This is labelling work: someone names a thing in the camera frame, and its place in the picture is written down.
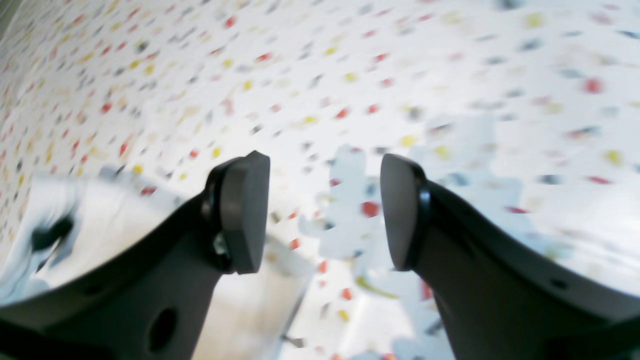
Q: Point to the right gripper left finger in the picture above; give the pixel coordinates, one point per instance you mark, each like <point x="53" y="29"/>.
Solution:
<point x="150" y="301"/>

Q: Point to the white printed T-shirt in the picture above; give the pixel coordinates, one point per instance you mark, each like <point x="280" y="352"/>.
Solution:
<point x="73" y="226"/>

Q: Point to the terrazzo patterned tablecloth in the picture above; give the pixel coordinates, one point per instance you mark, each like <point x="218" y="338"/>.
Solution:
<point x="527" y="109"/>

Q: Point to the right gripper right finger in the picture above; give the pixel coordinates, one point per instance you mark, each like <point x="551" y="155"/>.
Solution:
<point x="497" y="298"/>

